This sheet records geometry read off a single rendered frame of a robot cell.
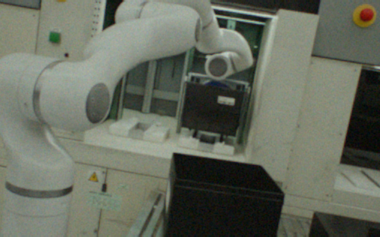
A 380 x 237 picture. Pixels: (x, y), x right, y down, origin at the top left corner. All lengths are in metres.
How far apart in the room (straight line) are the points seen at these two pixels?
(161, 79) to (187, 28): 1.38
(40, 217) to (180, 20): 0.51
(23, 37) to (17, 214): 0.88
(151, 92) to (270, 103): 1.04
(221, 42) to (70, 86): 0.72
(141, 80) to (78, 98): 1.68
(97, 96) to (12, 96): 0.15
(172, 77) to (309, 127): 1.05
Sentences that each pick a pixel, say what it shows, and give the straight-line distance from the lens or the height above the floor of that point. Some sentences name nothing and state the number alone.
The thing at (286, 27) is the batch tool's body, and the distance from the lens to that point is 1.45.
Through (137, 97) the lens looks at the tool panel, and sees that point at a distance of 2.45.
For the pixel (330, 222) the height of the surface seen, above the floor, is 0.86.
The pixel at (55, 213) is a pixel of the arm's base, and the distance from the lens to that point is 0.87.
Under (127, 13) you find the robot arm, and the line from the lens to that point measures 1.14.
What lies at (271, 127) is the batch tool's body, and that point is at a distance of 1.47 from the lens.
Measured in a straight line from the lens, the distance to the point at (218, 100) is 1.71.
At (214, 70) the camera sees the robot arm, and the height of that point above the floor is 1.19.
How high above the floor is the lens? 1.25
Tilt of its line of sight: 9 degrees down
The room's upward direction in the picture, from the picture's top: 10 degrees clockwise
